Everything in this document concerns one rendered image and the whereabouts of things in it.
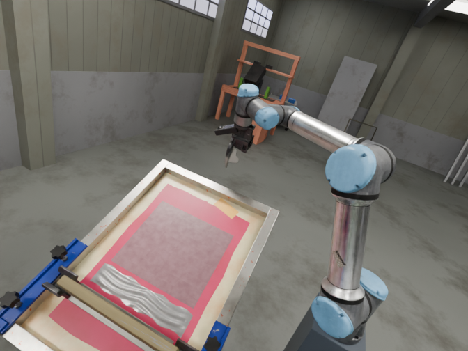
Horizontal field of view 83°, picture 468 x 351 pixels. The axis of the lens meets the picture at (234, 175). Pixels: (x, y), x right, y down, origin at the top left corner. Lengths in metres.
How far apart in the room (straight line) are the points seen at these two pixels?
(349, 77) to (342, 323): 8.62
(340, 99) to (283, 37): 2.80
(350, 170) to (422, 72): 8.97
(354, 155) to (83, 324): 0.91
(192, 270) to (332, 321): 0.47
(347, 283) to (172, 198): 0.74
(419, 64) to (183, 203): 8.94
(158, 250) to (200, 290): 0.21
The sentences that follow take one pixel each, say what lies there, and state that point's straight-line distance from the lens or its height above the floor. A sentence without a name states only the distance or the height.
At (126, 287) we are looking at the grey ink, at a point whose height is 1.17.
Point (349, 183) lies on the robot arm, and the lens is 0.70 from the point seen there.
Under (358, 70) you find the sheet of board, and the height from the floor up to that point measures 2.06.
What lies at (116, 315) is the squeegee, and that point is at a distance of 0.88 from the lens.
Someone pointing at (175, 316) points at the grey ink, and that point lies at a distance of 0.95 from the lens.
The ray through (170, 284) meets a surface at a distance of 0.99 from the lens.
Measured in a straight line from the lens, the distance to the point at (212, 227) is 1.08.
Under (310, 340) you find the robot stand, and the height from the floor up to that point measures 1.15.
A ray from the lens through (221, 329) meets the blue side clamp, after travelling 0.90.
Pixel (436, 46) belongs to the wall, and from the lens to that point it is 9.68.
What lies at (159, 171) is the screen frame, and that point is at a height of 1.37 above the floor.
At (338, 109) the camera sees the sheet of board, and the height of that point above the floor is 0.87.
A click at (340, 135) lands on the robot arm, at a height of 1.79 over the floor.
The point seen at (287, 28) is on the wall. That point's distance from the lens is 9.90.
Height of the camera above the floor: 1.97
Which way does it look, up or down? 27 degrees down
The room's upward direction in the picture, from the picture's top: 17 degrees clockwise
